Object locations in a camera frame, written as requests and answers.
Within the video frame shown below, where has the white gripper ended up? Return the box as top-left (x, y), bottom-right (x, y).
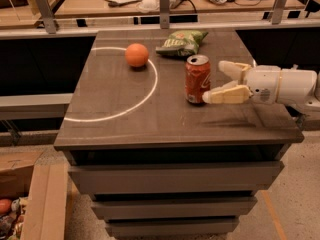
top-left (202, 60), bottom-right (281, 104)

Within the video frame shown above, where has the white round object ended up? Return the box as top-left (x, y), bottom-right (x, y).
top-left (137, 0), bottom-right (158, 13)

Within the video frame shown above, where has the orange fruit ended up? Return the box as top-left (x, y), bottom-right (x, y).
top-left (125, 43), bottom-right (149, 67)

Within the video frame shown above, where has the middle metal bracket post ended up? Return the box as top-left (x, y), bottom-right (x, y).
top-left (159, 0), bottom-right (170, 29)

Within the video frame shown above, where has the left metal bracket post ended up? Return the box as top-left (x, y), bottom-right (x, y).
top-left (35, 0), bottom-right (58, 34)

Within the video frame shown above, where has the right metal bracket post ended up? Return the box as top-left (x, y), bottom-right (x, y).
top-left (270, 0), bottom-right (287, 25)

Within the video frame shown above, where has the cardboard box with items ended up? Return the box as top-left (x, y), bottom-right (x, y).
top-left (0, 151), bottom-right (68, 240)

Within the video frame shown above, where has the metal bracket post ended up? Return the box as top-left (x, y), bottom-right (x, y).
top-left (159, 0), bottom-right (170, 29)
top-left (270, 0), bottom-right (287, 25)
top-left (35, 0), bottom-right (58, 34)

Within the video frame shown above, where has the grey drawer cabinet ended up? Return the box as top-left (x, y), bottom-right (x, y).
top-left (55, 30), bottom-right (303, 238)

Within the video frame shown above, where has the green chip bag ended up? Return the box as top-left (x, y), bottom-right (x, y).
top-left (156, 30), bottom-right (208, 57)

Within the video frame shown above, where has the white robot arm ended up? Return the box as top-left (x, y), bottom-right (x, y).
top-left (202, 61), bottom-right (320, 113)

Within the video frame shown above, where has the red coke can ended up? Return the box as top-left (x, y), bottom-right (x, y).
top-left (185, 54), bottom-right (211, 104)

